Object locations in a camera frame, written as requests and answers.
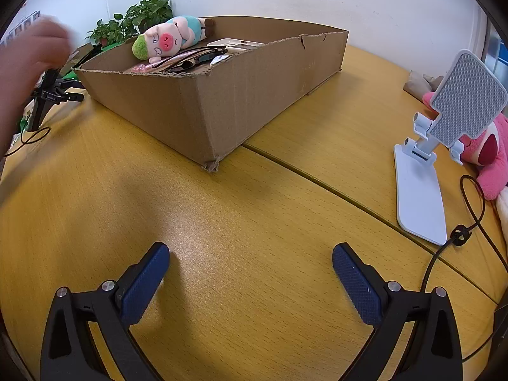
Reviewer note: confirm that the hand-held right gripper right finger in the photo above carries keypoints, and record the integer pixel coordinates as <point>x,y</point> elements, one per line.
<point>357,281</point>

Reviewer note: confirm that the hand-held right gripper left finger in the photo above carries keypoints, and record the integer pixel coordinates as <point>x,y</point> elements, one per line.
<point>143,281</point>

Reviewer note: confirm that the brown cardboard box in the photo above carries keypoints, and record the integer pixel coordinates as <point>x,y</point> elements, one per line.
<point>198,103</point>

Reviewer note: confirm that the pink pen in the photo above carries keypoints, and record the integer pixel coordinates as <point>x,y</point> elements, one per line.
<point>139,67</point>

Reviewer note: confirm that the black sunglasses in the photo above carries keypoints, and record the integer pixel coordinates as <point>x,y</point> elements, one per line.
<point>206,56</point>

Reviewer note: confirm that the pink pig plush toy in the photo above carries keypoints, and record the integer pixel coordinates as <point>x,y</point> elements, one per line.
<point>166,39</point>

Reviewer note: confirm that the white phone case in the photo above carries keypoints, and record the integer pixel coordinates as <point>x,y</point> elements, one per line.
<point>230,42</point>

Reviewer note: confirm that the person's left forearm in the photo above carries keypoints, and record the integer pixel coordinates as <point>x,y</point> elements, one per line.
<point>10,115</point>

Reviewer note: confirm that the person's left hand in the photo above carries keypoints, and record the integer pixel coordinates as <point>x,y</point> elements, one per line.
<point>31,47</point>

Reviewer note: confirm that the white phone stand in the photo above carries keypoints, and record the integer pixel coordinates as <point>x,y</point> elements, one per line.
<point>420,198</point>

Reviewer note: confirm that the pink bear plush toy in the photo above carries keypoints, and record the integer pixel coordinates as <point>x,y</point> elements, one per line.
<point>494,154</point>

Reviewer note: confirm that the grey cloth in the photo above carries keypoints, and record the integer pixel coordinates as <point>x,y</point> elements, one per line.
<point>420,83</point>

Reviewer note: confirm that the black tripod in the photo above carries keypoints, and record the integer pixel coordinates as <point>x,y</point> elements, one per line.
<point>49,95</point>

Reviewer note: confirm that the green cloth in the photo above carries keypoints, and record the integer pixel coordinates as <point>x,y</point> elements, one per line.
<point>110,47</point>

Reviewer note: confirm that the small potted green plant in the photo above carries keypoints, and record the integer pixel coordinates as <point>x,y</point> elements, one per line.
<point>105,31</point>

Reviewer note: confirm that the large potted green plant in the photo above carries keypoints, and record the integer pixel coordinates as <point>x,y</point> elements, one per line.
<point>147,12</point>

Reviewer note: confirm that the metal window frame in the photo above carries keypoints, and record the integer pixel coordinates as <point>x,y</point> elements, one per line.
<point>492,43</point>

